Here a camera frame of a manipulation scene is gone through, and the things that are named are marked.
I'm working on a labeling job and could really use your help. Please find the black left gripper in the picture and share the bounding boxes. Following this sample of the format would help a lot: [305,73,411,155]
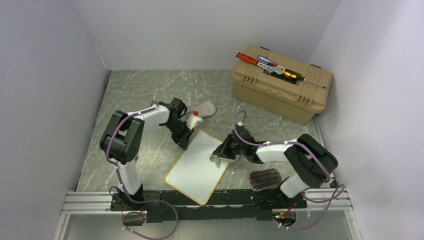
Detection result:
[164,120,195,152]

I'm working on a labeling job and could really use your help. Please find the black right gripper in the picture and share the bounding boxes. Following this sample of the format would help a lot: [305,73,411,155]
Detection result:
[213,134,246,161]

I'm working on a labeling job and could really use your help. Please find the yellow framed whiteboard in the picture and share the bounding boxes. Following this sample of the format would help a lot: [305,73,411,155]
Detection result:
[164,131,229,206]

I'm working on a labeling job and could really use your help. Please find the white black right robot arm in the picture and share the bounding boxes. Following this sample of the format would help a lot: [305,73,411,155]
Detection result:
[209,125,339,208]

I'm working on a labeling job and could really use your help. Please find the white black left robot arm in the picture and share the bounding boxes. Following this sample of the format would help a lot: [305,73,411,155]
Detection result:
[99,98,203,210]

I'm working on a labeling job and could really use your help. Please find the grey silver scrubbing sponge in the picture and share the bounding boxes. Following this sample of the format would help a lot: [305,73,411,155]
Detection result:
[188,100,217,118]

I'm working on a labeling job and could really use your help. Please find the dark wavy foam sponge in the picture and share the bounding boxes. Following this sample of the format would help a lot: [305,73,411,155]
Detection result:
[247,168,283,192]

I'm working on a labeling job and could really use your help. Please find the tan plastic toolbox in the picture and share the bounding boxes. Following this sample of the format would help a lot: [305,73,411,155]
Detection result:
[231,45,334,125]

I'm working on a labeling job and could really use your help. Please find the yellow black screwdriver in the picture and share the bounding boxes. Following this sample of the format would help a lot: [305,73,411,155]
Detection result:
[283,68,327,89]

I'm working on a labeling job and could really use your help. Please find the blue red screwdriver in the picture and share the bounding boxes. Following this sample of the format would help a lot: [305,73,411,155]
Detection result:
[257,55,279,67]

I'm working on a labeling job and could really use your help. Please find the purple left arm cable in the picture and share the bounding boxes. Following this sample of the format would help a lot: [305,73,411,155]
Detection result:
[105,100,180,240]

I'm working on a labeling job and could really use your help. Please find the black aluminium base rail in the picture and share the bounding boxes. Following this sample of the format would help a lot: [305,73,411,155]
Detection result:
[61,188,333,223]

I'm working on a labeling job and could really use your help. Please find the red handled adjustable wrench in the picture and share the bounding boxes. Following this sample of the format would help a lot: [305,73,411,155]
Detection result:
[232,51,284,75]

